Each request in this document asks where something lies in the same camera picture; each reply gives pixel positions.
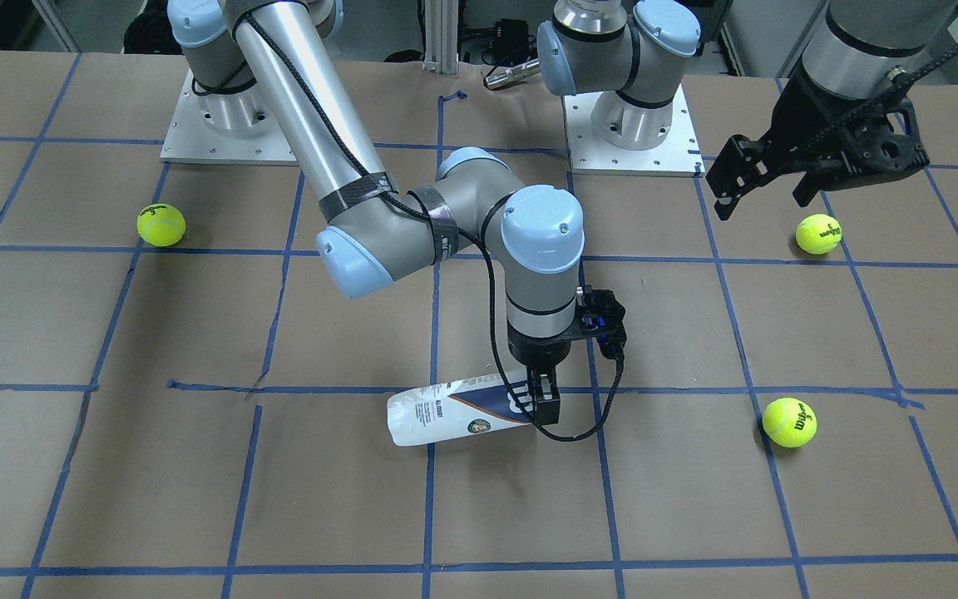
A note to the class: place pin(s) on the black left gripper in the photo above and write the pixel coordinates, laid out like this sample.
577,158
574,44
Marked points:
797,133

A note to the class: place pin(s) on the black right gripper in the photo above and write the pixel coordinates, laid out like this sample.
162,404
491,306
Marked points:
536,351

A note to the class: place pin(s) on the clear tennis ball can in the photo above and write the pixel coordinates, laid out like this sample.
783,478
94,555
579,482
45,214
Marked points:
459,409

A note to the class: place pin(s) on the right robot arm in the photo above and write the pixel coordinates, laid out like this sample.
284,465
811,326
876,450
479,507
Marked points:
375,234

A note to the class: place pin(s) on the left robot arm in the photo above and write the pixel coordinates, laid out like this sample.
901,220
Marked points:
857,51

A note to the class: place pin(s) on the tennis ball front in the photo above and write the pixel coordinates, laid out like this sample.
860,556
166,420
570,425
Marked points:
789,422

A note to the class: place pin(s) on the tennis ball near base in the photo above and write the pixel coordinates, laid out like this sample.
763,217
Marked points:
160,225

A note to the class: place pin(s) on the silver flashlight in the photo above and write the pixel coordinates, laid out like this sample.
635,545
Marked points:
502,77

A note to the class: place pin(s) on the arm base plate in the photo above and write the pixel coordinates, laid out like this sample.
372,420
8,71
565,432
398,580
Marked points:
595,150
235,129

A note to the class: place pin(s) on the aluminium frame post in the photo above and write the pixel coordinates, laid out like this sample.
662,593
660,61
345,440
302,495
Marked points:
440,33

